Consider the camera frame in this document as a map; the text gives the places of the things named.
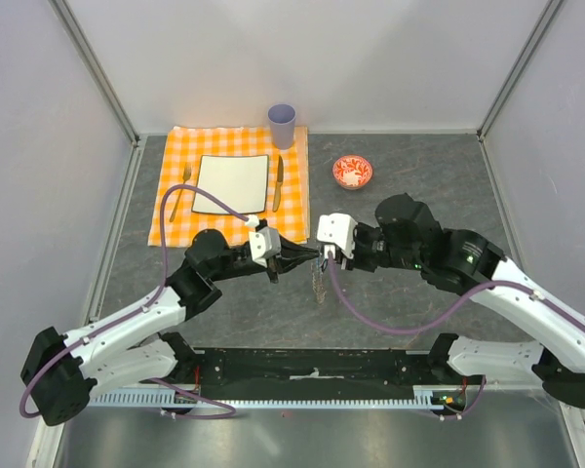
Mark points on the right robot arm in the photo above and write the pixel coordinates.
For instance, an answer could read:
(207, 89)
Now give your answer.
(465, 263)

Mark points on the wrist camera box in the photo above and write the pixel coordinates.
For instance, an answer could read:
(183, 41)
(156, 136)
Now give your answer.
(335, 234)
(264, 244)

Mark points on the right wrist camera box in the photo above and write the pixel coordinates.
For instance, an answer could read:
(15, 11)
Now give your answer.
(335, 234)

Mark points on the lilac plastic cup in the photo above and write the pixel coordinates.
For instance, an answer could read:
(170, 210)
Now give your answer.
(281, 119)

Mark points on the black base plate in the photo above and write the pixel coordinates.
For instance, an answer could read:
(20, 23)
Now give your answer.
(226, 366)

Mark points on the white square plate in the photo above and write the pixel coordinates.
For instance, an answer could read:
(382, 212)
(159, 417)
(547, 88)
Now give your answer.
(240, 182)

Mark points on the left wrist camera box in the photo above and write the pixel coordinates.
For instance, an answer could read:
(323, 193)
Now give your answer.
(264, 244)

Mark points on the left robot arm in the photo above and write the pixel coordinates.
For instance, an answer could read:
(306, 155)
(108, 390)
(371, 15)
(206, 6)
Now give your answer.
(64, 371)

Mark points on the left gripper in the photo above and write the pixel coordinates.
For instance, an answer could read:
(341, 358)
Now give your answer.
(293, 255)

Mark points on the orange checkered cloth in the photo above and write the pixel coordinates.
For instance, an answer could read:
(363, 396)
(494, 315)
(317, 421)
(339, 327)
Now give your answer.
(189, 145)

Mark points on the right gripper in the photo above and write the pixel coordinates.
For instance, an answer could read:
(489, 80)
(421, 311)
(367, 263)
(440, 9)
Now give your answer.
(357, 261)

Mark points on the gold knife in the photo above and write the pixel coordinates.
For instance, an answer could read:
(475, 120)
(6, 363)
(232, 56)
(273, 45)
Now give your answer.
(278, 184)

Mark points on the slotted cable duct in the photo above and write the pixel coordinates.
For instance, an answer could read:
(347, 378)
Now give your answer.
(152, 397)

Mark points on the red patterned bowl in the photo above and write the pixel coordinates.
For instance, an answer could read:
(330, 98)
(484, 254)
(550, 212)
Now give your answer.
(352, 171)

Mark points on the gold fork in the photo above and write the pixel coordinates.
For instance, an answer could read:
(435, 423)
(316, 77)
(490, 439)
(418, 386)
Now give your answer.
(187, 173)

